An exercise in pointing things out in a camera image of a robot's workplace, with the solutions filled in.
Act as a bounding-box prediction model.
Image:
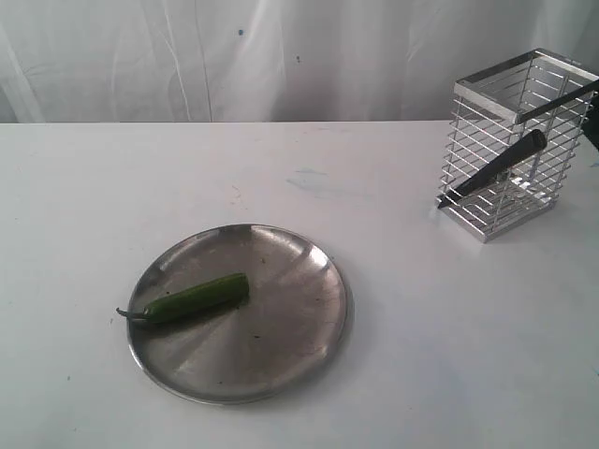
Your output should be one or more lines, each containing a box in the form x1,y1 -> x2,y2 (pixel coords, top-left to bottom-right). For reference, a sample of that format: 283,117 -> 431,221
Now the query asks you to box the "green chili pepper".
116,273 -> 250,325

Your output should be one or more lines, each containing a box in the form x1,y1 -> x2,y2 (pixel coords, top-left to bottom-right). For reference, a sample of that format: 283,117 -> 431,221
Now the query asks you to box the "black handled knife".
437,129 -> 548,209

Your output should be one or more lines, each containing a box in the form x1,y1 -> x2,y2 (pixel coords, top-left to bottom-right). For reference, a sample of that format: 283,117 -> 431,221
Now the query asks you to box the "round steel plate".
127,224 -> 353,404

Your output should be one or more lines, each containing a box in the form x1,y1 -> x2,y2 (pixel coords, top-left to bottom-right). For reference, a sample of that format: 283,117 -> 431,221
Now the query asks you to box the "white backdrop curtain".
1,1 -> 598,123

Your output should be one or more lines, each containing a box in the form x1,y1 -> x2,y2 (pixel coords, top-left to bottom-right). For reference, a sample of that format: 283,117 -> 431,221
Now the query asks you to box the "wire metal utensil holder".
435,49 -> 598,242

